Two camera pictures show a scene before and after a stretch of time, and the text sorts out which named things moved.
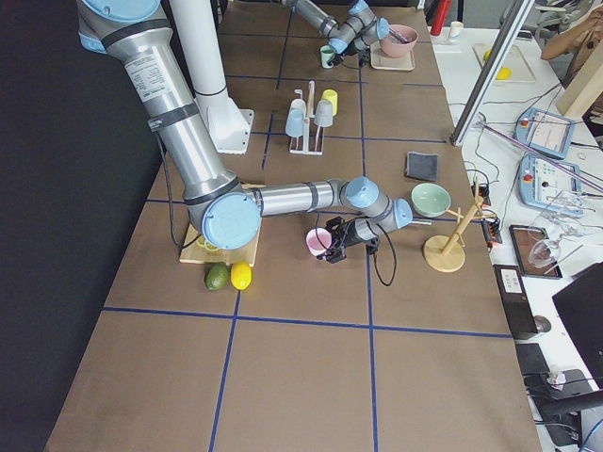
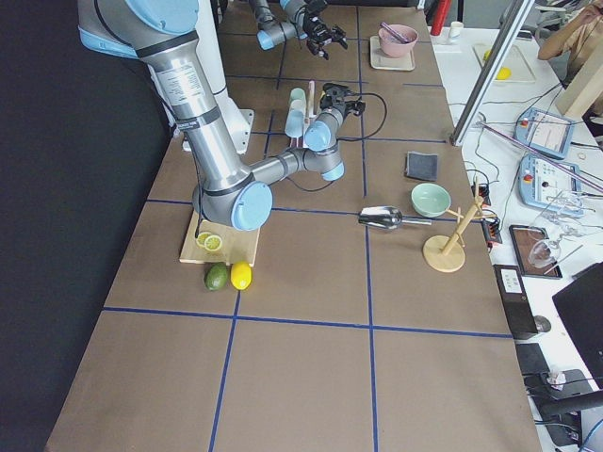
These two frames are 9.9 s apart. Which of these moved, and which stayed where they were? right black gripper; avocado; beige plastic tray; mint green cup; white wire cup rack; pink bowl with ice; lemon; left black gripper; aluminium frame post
Moved: mint green cup; right black gripper; left black gripper
Stayed: lemon; white wire cup rack; pink bowl with ice; aluminium frame post; beige plastic tray; avocado
